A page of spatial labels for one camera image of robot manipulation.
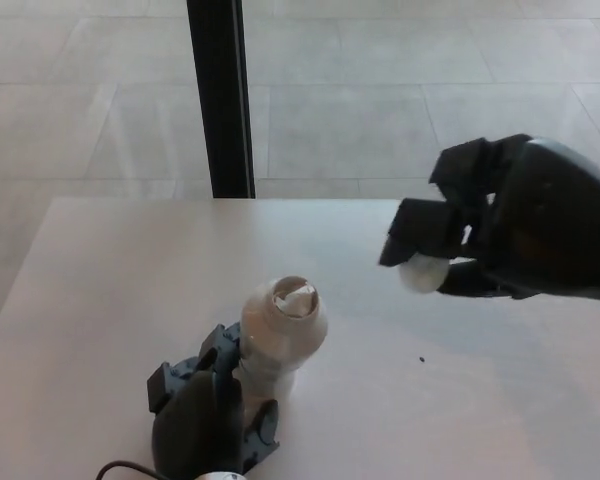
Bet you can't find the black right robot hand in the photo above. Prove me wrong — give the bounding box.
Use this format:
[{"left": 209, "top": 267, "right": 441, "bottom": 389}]
[{"left": 378, "top": 133, "right": 600, "bottom": 301}]

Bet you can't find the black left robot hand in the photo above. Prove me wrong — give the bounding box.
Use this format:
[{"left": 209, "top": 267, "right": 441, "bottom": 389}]
[{"left": 146, "top": 322, "right": 281, "bottom": 474}]

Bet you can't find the clear plastic bottle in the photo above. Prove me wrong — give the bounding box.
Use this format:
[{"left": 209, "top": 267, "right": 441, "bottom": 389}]
[{"left": 238, "top": 274, "right": 330, "bottom": 427}]

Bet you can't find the white screw cap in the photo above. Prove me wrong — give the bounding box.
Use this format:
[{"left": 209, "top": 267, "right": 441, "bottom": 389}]
[{"left": 398, "top": 252, "right": 452, "bottom": 294}]

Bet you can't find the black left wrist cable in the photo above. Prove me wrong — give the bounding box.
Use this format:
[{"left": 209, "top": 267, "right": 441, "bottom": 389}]
[{"left": 95, "top": 460, "right": 162, "bottom": 480}]

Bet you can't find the black window frame post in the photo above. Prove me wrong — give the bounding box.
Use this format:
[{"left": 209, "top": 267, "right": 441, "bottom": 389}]
[{"left": 186, "top": 0, "right": 257, "bottom": 200}]

